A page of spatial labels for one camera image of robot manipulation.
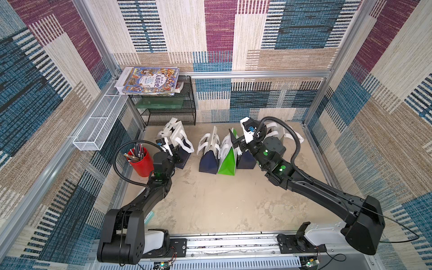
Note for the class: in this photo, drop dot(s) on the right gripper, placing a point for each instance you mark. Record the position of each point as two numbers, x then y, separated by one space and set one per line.
246 142

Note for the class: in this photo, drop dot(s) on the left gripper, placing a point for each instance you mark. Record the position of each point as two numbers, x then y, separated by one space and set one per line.
176 155

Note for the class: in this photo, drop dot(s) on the navy white takeout bag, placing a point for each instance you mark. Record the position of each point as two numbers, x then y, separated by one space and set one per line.
209 148
244 160
174 133
276 128

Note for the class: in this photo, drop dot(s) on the green white takeout bag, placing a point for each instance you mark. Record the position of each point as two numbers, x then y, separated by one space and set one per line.
228 155

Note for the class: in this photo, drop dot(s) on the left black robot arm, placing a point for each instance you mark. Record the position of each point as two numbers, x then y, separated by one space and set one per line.
123 238

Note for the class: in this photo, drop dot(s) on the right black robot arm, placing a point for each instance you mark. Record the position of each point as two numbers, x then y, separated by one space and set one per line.
363 217

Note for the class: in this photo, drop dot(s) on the red plastic cup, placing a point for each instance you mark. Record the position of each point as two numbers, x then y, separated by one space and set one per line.
145 167

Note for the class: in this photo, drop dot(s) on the pencils in red cup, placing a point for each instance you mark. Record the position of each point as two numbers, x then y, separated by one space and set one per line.
136 153

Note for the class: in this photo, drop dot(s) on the green tray on shelf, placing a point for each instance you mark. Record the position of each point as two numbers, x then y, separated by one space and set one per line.
159 103

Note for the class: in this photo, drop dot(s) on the square mint alarm clock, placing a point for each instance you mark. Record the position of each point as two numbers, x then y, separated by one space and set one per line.
149 217

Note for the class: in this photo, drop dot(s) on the colourful picture book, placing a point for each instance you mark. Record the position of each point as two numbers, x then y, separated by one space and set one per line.
151 81

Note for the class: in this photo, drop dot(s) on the black wire mesh shelf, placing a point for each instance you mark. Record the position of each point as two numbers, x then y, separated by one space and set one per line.
159 117

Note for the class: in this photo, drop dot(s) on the white wire basket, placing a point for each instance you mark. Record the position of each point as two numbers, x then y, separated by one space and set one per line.
97 127

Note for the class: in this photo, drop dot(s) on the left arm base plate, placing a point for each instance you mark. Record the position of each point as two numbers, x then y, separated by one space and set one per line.
160 244

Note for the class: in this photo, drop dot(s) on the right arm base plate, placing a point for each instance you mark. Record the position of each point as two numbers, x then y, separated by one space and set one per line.
291 244

